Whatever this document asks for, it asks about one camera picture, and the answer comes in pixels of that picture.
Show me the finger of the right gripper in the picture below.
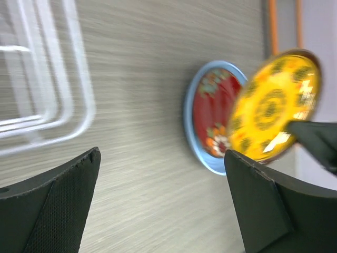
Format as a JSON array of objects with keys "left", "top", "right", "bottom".
[{"left": 286, "top": 121, "right": 336, "bottom": 174}]

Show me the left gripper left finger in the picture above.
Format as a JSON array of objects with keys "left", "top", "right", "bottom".
[{"left": 1, "top": 147, "right": 101, "bottom": 253}]

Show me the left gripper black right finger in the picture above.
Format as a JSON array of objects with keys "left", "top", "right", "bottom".
[{"left": 224, "top": 150, "right": 336, "bottom": 252}]

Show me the brown yellow plate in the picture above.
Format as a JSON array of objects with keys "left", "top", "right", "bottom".
[{"left": 227, "top": 48, "right": 323, "bottom": 163}]

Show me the light blue plate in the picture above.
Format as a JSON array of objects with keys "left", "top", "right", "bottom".
[{"left": 182, "top": 60, "right": 247, "bottom": 176}]

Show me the red floral plate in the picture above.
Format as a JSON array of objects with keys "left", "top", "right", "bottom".
[{"left": 193, "top": 68, "right": 241, "bottom": 158}]

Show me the orange wooden rack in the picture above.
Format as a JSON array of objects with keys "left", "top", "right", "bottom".
[{"left": 268, "top": 0, "right": 303, "bottom": 55}]

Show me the white wire dish rack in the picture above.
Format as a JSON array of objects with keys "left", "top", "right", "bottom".
[{"left": 1, "top": 1, "right": 96, "bottom": 156}]

